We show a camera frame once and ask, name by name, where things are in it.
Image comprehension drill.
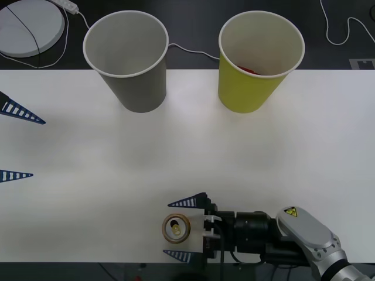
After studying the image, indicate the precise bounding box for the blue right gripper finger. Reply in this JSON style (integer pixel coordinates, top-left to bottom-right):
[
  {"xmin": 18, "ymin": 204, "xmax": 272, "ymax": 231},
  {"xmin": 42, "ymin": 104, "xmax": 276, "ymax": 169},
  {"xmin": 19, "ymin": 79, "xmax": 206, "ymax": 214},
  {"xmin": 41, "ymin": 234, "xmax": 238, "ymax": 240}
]
[
  {"xmin": 162, "ymin": 249, "xmax": 210, "ymax": 264},
  {"xmin": 167, "ymin": 192, "xmax": 217, "ymax": 210}
]

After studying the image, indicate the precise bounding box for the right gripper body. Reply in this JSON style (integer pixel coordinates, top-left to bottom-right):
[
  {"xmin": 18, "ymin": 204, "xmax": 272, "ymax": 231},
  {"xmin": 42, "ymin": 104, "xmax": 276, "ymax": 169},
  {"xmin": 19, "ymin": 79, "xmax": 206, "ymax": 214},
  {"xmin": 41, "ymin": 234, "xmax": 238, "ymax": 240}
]
[{"xmin": 203, "ymin": 208, "xmax": 237, "ymax": 259}]

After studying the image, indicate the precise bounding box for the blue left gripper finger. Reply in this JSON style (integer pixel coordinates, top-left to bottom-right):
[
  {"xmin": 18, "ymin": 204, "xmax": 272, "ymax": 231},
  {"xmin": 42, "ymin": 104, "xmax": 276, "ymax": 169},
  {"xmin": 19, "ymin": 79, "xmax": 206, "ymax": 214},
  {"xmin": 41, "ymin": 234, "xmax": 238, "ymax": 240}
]
[
  {"xmin": 0, "ymin": 91, "xmax": 46, "ymax": 126},
  {"xmin": 0, "ymin": 169, "xmax": 34, "ymax": 184}
]

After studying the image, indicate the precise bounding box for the gold drink can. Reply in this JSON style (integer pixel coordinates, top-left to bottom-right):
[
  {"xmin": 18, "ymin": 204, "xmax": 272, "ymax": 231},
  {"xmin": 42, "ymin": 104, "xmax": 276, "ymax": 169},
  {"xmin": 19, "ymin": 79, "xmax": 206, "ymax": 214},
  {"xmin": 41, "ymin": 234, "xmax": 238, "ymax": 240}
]
[{"xmin": 162, "ymin": 213, "xmax": 192, "ymax": 245}]

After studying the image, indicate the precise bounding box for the round white flat disc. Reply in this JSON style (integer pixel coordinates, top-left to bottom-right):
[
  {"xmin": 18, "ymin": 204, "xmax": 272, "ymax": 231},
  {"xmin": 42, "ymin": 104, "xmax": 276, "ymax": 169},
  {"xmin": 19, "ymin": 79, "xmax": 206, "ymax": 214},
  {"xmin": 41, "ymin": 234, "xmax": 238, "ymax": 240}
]
[{"xmin": 0, "ymin": 0, "xmax": 66, "ymax": 58}]

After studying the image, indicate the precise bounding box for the white power strip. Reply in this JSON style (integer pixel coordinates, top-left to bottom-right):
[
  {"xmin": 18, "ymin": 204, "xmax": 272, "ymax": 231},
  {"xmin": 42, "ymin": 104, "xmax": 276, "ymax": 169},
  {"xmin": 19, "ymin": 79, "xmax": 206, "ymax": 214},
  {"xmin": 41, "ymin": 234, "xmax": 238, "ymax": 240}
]
[{"xmin": 48, "ymin": 0, "xmax": 80, "ymax": 15}]

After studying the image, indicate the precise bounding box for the yellow-green plastic waste bin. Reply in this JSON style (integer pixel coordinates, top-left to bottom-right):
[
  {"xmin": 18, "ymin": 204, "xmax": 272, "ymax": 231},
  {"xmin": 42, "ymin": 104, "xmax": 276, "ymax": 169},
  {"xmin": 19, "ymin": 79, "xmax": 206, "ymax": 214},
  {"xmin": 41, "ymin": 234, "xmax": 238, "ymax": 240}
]
[{"xmin": 218, "ymin": 11, "xmax": 306, "ymax": 115}]

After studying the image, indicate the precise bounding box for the grey plastic waste bin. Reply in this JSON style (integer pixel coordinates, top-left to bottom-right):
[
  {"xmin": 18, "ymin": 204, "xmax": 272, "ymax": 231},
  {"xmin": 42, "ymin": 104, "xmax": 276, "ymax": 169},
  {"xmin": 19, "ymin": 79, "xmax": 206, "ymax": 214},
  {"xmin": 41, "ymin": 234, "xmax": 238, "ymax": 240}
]
[{"xmin": 82, "ymin": 10, "xmax": 170, "ymax": 114}]

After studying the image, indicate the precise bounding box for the red drink can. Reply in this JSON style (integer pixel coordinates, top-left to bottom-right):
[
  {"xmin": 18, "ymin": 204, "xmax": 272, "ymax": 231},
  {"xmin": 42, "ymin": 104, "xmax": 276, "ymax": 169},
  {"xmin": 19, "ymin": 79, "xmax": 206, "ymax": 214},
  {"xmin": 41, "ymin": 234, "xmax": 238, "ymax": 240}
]
[{"xmin": 237, "ymin": 64, "xmax": 264, "ymax": 76}]

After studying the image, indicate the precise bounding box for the grey floor socket plate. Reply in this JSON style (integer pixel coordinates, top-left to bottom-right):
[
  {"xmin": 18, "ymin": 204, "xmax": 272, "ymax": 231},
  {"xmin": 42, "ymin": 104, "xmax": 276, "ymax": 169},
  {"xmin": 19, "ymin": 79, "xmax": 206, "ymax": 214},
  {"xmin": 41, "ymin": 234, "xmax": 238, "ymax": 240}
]
[{"xmin": 349, "ymin": 58, "xmax": 375, "ymax": 70}]

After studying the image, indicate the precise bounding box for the thin black cable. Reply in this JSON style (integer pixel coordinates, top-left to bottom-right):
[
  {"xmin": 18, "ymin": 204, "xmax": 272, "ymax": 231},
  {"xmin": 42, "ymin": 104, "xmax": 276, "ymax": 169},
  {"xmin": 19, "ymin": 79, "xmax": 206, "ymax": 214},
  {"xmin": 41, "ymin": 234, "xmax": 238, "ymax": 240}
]
[{"xmin": 6, "ymin": 5, "xmax": 41, "ymax": 68}]

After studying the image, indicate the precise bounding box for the thin white looped cable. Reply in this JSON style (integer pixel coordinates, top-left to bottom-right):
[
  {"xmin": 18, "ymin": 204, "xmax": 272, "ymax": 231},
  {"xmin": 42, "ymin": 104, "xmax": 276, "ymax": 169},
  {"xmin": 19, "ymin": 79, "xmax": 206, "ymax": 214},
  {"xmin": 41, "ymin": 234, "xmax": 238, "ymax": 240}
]
[{"xmin": 0, "ymin": 5, "xmax": 70, "ymax": 70}]

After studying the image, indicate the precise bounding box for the white power strip cable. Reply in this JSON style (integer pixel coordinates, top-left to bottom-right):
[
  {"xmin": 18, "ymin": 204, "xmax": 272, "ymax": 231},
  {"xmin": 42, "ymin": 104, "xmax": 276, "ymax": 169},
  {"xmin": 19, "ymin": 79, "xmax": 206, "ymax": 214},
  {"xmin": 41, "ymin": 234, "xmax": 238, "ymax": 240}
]
[{"xmin": 76, "ymin": 10, "xmax": 220, "ymax": 61}]

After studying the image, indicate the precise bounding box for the white wavy cable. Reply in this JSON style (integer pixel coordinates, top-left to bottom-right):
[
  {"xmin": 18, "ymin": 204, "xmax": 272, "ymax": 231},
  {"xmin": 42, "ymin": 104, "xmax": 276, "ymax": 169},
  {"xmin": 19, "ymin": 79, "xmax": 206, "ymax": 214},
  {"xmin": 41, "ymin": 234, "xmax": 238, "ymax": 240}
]
[{"xmin": 320, "ymin": 0, "xmax": 375, "ymax": 46}]

